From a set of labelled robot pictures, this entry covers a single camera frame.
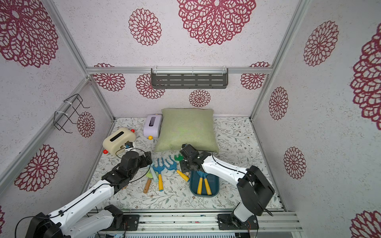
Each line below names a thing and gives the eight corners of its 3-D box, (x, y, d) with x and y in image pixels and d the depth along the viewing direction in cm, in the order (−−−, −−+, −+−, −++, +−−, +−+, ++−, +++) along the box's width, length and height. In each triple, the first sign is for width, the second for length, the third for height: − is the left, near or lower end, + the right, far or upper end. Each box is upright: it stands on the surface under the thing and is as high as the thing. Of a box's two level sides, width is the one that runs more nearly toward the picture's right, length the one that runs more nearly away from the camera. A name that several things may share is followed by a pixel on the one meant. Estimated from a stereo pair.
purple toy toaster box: (145, 141, 108) (141, 133, 100) (149, 123, 120) (146, 114, 112) (161, 141, 108) (159, 133, 100) (164, 123, 120) (162, 114, 112)
